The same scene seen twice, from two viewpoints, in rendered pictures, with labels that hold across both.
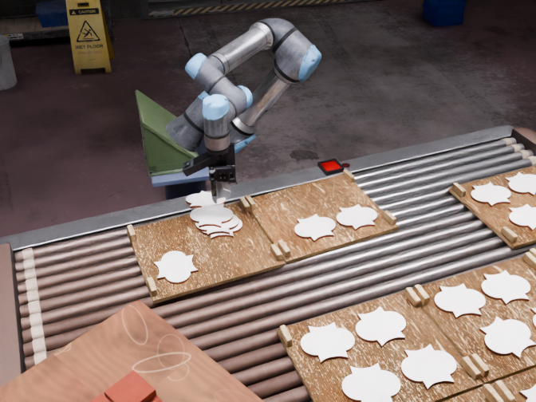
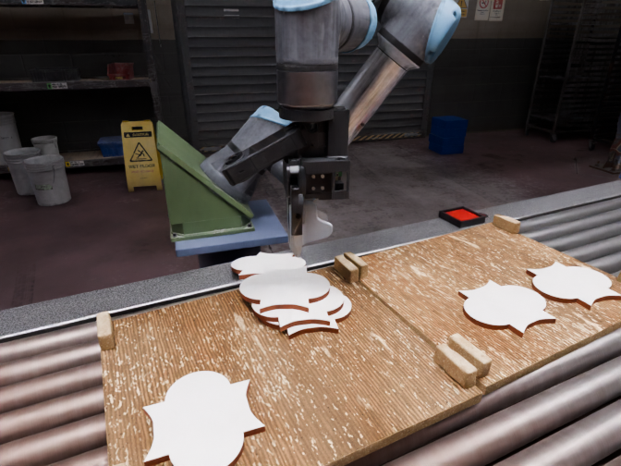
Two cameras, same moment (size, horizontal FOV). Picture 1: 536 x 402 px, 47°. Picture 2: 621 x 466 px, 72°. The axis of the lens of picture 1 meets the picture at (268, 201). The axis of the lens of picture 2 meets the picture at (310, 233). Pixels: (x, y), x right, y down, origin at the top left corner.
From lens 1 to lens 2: 1.35 m
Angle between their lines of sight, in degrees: 11
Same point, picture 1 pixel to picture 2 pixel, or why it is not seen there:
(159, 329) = not seen: outside the picture
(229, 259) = (341, 388)
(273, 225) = (414, 304)
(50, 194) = not seen: hidden behind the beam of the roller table
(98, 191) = not seen: hidden behind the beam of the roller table
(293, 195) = (426, 253)
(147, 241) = (139, 349)
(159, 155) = (188, 205)
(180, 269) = (215, 428)
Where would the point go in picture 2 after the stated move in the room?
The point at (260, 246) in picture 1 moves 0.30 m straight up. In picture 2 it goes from (406, 349) to (432, 127)
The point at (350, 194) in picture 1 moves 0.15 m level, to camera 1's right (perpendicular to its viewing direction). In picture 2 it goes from (525, 249) to (598, 247)
